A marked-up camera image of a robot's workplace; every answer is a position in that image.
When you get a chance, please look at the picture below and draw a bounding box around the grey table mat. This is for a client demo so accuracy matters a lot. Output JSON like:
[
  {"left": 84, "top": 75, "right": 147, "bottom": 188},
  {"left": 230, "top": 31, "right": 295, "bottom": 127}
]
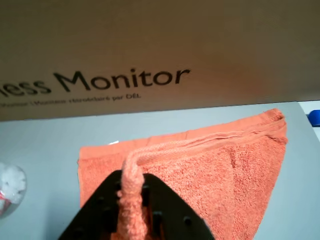
[{"left": 0, "top": 101, "right": 320, "bottom": 240}]

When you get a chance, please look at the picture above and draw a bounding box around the clear plastic jar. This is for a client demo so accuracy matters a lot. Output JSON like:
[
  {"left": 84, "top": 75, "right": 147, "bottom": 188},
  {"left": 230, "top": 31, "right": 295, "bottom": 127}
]
[{"left": 0, "top": 162, "right": 28, "bottom": 218}]

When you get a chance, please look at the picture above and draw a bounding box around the orange terry towel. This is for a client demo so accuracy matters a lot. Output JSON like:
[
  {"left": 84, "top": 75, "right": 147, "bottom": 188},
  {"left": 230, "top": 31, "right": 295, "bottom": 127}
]
[{"left": 76, "top": 107, "right": 290, "bottom": 240}]

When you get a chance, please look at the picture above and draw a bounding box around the small blue object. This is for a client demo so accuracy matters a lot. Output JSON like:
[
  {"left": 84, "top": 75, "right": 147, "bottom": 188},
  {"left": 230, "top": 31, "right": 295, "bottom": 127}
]
[{"left": 307, "top": 108, "right": 320, "bottom": 127}]

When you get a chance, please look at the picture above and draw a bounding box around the red white paper packet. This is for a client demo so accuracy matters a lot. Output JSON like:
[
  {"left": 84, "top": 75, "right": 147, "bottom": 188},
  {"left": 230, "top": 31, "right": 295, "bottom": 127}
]
[{"left": 0, "top": 191, "right": 11, "bottom": 209}]

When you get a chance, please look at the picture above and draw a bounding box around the cardboard monitor box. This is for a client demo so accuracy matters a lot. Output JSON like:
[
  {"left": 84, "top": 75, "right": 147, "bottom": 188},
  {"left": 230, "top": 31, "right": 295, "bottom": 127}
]
[{"left": 0, "top": 0, "right": 320, "bottom": 123}]

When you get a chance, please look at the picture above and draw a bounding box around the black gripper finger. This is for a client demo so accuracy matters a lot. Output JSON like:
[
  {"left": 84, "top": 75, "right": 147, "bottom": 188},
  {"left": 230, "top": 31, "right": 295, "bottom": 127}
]
[
  {"left": 58, "top": 169, "right": 124, "bottom": 240},
  {"left": 141, "top": 173, "right": 214, "bottom": 240}
]

